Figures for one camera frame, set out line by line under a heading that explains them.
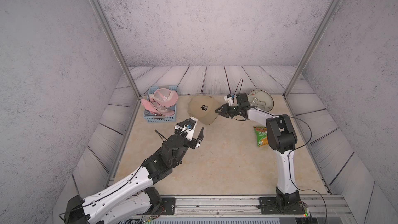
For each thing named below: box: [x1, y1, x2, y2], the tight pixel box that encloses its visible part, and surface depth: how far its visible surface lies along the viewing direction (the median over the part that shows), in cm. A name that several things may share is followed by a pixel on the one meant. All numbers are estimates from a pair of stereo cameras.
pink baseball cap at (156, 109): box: [140, 98, 176, 117], surface depth 104 cm
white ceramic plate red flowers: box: [247, 89, 275, 112], surface depth 103 cm
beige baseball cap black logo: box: [187, 94, 220, 125], surface depth 104 cm
